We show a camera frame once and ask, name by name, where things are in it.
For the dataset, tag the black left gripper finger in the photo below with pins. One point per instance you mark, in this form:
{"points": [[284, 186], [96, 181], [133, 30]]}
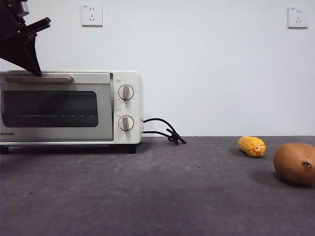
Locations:
{"points": [[24, 51]]}

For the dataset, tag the brown potato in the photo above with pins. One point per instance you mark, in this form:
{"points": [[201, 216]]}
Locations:
{"points": [[292, 162]]}

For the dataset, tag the cream oven knob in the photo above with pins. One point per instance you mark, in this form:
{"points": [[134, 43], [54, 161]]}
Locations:
{"points": [[126, 123], [126, 92]]}

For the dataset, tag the cream white toaster oven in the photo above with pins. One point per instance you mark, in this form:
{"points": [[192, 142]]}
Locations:
{"points": [[128, 108]]}

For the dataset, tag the yellow corn cob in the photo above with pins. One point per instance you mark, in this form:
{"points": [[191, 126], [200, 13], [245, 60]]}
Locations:
{"points": [[249, 145]]}

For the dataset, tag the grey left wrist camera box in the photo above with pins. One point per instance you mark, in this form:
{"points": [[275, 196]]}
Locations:
{"points": [[24, 7]]}

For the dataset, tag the white wall socket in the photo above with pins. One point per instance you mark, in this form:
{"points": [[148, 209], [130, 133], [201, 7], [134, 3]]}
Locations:
{"points": [[92, 15], [298, 17]]}

